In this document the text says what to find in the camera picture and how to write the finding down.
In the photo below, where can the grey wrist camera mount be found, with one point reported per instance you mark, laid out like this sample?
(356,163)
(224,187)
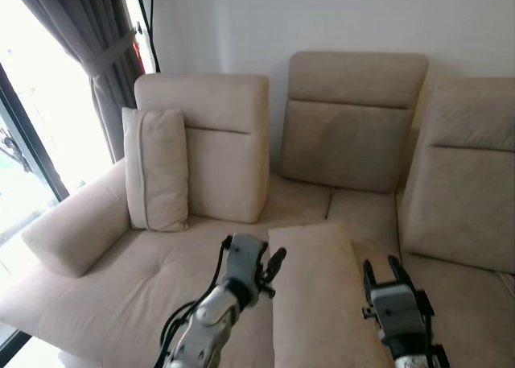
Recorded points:
(394,310)
(244,259)

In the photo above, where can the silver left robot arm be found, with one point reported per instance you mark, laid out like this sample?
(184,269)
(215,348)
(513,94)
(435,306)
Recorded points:
(201,332)

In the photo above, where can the beige sofa backrest cushion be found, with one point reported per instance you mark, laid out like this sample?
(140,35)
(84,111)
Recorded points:
(467,191)
(346,134)
(225,142)

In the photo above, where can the beige sofa pull tab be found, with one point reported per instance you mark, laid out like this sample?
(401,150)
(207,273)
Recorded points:
(508,281)

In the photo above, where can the beige fabric sofa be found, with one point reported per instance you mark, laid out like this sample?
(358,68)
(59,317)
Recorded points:
(105,295)

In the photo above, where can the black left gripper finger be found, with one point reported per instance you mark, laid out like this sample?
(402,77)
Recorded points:
(278,261)

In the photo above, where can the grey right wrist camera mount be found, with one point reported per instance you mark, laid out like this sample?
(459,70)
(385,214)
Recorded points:
(394,310)

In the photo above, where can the grey curtain tieback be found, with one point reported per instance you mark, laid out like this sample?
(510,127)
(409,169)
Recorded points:
(109,58)

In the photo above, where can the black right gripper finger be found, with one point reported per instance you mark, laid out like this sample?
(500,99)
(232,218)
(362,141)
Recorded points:
(370,278)
(401,273)

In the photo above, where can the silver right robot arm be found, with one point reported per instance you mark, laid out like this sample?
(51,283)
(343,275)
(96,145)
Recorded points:
(414,356)

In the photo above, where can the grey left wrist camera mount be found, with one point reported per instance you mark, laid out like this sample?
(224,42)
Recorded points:
(244,259)

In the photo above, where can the black window frame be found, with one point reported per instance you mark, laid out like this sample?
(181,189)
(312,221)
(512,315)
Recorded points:
(32,142)

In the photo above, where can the grey curtain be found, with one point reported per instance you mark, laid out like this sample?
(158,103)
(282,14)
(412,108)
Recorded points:
(80,22)

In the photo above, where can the beige pillow with piping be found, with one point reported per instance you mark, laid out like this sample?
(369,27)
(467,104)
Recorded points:
(157,171)

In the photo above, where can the plain beige pillow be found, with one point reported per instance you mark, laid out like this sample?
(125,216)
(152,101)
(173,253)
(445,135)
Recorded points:
(314,303)

